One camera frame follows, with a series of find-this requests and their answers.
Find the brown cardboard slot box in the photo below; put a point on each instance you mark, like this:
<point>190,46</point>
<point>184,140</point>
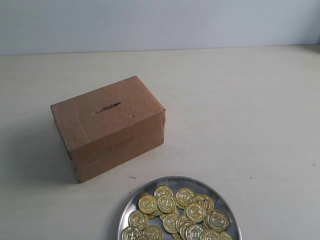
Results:
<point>109,126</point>

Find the round silver metal plate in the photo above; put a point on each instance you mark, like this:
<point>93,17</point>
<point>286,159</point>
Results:
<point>176,183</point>

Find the gold coin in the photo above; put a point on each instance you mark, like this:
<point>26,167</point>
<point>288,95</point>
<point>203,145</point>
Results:
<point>163,190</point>
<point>217,220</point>
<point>166,203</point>
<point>193,232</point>
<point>184,196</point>
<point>169,223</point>
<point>204,200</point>
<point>131,233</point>
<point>210,234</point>
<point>153,232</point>
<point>148,204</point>
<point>138,219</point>
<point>195,212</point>

